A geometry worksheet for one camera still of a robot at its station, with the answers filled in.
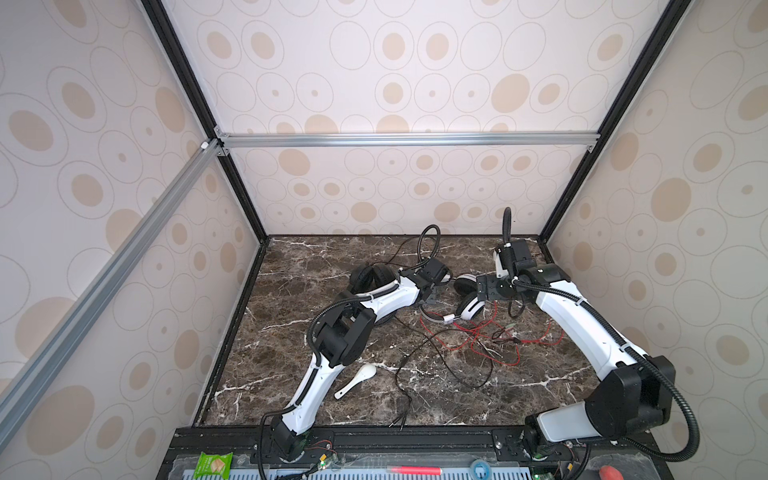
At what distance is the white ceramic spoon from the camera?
83 centimetres

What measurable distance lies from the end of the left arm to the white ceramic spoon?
0.28m

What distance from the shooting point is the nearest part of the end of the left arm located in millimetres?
739
